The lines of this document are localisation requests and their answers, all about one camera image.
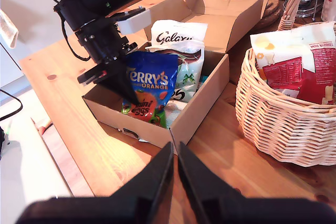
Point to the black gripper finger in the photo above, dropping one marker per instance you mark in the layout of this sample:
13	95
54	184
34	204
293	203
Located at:
155	182
114	85
124	77
199	182

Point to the blue Terry's orange eggs bag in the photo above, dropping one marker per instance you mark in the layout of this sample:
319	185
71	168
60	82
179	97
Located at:
155	82

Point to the white Galaxy chocolate bag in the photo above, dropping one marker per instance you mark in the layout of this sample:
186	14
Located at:
178	31

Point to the red white mini bunnies bag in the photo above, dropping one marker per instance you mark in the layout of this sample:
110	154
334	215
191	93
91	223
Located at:
288	77

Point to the brown cardboard box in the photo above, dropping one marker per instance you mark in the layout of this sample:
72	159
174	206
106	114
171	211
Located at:
204	103

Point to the beige cloth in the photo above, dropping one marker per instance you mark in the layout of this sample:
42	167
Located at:
8	30

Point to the round dark brown trivet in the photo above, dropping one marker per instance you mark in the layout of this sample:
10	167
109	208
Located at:
271	11

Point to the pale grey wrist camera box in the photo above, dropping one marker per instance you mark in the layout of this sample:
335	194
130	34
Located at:
134	22

